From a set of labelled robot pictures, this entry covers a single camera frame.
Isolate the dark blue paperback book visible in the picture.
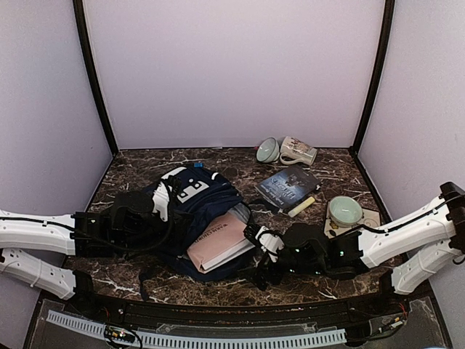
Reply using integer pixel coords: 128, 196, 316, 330
255, 165, 321, 212

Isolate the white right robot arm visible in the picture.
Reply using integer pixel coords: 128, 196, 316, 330
243, 182, 464, 316

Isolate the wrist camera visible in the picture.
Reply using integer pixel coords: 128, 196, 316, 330
152, 182, 170, 222
256, 228, 285, 262

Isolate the left black frame post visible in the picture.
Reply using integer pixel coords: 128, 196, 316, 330
72, 0, 119, 156

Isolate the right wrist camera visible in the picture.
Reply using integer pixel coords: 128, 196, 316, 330
256, 228, 285, 262

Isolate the pale yellow highlighter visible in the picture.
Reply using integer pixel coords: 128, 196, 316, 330
288, 196, 315, 217

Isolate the grey slotted cable duct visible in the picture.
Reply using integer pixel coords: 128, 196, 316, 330
46, 310, 347, 348

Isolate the black frame post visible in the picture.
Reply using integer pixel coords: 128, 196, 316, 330
72, 0, 119, 156
349, 0, 395, 158

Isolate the navy blue student backpack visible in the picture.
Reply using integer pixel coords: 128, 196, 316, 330
143, 167, 261, 282

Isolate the black front rail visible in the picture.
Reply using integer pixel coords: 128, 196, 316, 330
68, 294, 411, 327

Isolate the small green circuit board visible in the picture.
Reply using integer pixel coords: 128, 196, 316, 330
103, 326, 135, 345

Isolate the white floral mug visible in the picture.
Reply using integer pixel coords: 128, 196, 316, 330
279, 136, 318, 167

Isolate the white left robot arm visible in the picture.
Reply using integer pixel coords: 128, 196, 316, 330
1, 176, 181, 317

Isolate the tipped celadon bowl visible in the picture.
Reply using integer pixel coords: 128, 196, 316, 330
256, 137, 280, 164

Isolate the pink hardcover book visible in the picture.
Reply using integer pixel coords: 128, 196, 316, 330
187, 213, 254, 274

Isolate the upright celadon bowl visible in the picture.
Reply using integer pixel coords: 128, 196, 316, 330
326, 196, 363, 228

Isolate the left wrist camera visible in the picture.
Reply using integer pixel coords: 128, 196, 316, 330
152, 182, 170, 222

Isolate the right black frame post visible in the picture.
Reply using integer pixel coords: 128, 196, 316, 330
349, 0, 395, 158

